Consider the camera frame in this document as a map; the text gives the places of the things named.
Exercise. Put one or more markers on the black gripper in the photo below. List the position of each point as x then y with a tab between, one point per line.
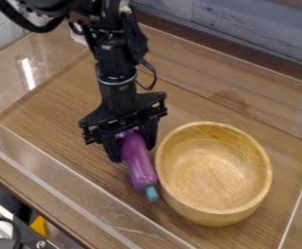
124	109

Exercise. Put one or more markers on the purple toy eggplant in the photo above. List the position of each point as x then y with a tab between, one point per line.
135	156

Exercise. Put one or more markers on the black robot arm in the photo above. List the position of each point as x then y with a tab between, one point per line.
107	24

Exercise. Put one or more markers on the yellow black device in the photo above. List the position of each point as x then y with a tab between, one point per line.
31	235

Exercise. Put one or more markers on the brown wooden bowl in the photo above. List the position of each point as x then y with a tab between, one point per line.
215	171

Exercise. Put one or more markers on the clear acrylic tray wall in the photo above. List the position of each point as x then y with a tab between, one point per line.
218	82

